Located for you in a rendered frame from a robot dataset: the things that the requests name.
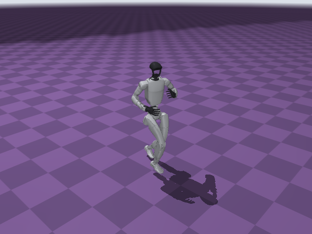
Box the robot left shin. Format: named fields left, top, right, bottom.
left=147, top=140, right=156, bottom=150

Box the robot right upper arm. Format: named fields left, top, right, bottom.
left=132, top=80, right=148, bottom=99

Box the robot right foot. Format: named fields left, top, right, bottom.
left=150, top=161, right=164, bottom=174

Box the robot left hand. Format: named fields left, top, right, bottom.
left=166, top=89, right=176, bottom=98

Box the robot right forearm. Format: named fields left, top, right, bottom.
left=131, top=96, right=146, bottom=111

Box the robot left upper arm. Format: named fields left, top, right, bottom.
left=163, top=78, right=175, bottom=91

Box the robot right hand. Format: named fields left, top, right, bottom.
left=143, top=105, right=160, bottom=116

